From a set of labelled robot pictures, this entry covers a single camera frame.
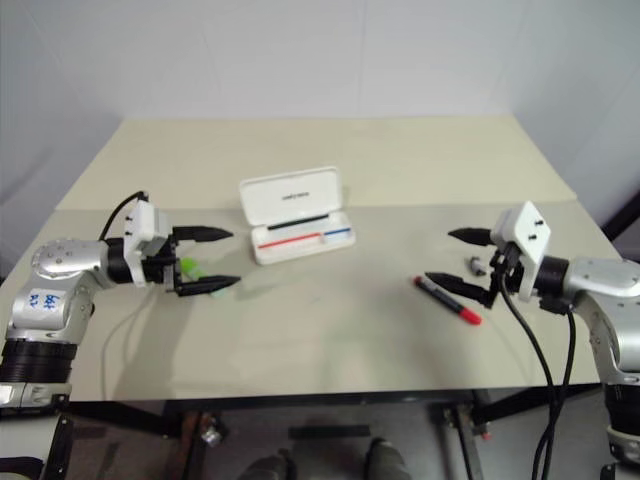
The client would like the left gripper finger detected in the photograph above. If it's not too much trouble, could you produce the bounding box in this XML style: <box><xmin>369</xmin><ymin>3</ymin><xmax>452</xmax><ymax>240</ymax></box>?
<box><xmin>173</xmin><ymin>225</ymin><xmax>234</xmax><ymax>245</ymax></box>
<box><xmin>175</xmin><ymin>274</ymin><xmax>243</xmax><ymax>300</ymax></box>

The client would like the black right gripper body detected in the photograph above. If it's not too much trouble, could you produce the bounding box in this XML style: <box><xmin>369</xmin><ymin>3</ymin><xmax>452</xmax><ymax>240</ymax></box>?
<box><xmin>484</xmin><ymin>242</ymin><xmax>524</xmax><ymax>309</ymax></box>

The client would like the black marker red cap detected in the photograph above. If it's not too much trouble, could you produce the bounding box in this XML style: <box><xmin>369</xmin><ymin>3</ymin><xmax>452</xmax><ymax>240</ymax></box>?
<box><xmin>412</xmin><ymin>275</ymin><xmax>483</xmax><ymax>325</ymax></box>

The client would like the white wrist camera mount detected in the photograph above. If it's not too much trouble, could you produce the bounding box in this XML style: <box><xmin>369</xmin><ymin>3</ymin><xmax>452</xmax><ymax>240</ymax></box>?
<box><xmin>490</xmin><ymin>200</ymin><xmax>553</xmax><ymax>301</ymax></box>
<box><xmin>122</xmin><ymin>201</ymin><xmax>174</xmax><ymax>289</ymax></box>

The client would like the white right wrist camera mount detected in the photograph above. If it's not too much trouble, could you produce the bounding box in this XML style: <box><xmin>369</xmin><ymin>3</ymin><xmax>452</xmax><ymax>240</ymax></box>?
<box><xmin>490</xmin><ymin>200</ymin><xmax>553</xmax><ymax>301</ymax></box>

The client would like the white plastic pencil case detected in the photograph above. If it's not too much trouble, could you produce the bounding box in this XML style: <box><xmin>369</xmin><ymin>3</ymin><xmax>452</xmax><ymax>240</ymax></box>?
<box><xmin>238</xmin><ymin>165</ymin><xmax>357</xmax><ymax>266</ymax></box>

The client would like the green highlighter pen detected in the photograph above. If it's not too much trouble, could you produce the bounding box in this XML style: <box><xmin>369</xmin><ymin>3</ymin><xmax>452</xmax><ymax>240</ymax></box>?
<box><xmin>180</xmin><ymin>256</ymin><xmax>232</xmax><ymax>301</ymax></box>

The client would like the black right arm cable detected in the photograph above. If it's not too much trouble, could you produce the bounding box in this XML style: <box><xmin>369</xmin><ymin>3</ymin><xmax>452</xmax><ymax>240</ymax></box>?
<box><xmin>542</xmin><ymin>299</ymin><xmax>579</xmax><ymax>480</ymax></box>
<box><xmin>498</xmin><ymin>282</ymin><xmax>557</xmax><ymax>480</ymax></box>

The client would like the black flat bar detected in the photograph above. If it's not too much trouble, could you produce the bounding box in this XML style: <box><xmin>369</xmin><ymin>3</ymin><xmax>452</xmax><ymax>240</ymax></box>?
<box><xmin>288</xmin><ymin>424</ymin><xmax>370</xmax><ymax>440</ymax></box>

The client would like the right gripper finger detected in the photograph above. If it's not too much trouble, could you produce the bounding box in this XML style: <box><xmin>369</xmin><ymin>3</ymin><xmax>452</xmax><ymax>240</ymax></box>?
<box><xmin>424</xmin><ymin>271</ymin><xmax>489</xmax><ymax>307</ymax></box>
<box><xmin>447</xmin><ymin>227</ymin><xmax>494</xmax><ymax>247</ymax></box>

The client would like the white label blue writing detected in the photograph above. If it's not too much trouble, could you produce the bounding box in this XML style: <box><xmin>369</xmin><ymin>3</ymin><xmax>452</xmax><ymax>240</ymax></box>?
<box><xmin>23</xmin><ymin>288</ymin><xmax>65</xmax><ymax>317</ymax></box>

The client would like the thin red stick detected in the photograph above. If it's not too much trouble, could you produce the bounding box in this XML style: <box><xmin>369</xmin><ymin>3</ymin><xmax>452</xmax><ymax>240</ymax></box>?
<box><xmin>257</xmin><ymin>228</ymin><xmax>352</xmax><ymax>250</ymax></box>

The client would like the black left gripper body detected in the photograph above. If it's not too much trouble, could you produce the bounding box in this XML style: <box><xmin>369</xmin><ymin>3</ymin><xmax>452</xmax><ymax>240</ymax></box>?
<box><xmin>141</xmin><ymin>228</ymin><xmax>189</xmax><ymax>300</ymax></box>

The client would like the black metal table frame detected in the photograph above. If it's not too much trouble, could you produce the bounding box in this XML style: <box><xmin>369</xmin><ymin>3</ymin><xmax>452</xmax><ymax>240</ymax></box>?
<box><xmin>59</xmin><ymin>384</ymin><xmax>609</xmax><ymax>480</ymax></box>

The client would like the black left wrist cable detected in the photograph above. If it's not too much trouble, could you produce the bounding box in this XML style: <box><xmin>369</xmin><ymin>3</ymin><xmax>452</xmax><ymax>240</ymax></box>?
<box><xmin>99</xmin><ymin>191</ymin><xmax>151</xmax><ymax>241</ymax></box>

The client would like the dark grey rounded shape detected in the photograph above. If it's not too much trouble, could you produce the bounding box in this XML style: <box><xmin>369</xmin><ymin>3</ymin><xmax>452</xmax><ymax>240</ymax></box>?
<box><xmin>244</xmin><ymin>447</ymin><xmax>296</xmax><ymax>480</ymax></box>
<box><xmin>364</xmin><ymin>437</ymin><xmax>416</xmax><ymax>480</ymax></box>

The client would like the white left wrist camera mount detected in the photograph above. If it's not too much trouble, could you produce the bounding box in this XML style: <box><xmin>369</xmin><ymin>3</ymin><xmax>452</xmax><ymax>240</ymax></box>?
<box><xmin>122</xmin><ymin>201</ymin><xmax>174</xmax><ymax>289</ymax></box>

